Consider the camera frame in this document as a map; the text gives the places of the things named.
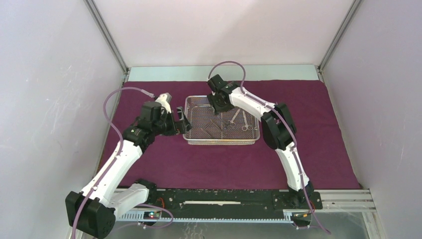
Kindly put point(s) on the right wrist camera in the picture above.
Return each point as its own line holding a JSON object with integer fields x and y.
{"x": 217, "y": 82}

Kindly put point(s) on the left corner aluminium post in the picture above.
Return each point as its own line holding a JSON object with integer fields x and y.
{"x": 100, "y": 22}

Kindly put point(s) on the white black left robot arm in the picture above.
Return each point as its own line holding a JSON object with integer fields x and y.
{"x": 95, "y": 209}

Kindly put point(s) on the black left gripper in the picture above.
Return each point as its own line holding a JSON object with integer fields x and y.
{"x": 177, "y": 127}

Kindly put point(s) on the steel forceps left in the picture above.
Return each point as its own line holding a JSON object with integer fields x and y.
{"x": 232, "y": 121}

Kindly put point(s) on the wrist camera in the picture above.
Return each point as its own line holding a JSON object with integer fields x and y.
{"x": 217, "y": 82}
{"x": 156, "y": 110}

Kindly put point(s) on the steel surgical scissors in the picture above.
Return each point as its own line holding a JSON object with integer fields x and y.
{"x": 225, "y": 124}

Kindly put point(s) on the aluminium frame rail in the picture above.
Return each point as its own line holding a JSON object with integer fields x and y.
{"x": 320, "y": 200}

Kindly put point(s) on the maroon surgical wrap cloth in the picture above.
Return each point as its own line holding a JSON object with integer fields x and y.
{"x": 170, "y": 162}

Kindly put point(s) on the grey cable duct strip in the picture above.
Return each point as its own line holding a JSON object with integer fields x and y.
{"x": 158, "y": 216}

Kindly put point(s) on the steel forceps right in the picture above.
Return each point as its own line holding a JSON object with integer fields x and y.
{"x": 246, "y": 126}

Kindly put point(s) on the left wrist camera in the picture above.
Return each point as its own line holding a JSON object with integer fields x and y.
{"x": 156, "y": 110}

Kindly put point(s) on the steel instrument tray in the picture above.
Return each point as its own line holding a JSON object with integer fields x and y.
{"x": 198, "y": 117}

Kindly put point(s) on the steel tweezers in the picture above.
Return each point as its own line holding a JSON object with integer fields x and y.
{"x": 210, "y": 129}

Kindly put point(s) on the steel forceps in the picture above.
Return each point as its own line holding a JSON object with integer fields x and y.
{"x": 246, "y": 126}
{"x": 232, "y": 121}

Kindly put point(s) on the right corner aluminium post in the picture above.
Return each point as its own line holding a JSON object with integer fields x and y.
{"x": 353, "y": 9}

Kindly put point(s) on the corner aluminium post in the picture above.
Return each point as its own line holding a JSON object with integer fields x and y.
{"x": 353, "y": 9}
{"x": 100, "y": 22}

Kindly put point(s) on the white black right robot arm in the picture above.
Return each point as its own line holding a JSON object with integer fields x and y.
{"x": 278, "y": 129}

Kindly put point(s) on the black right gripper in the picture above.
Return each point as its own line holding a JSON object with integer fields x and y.
{"x": 212, "y": 97}

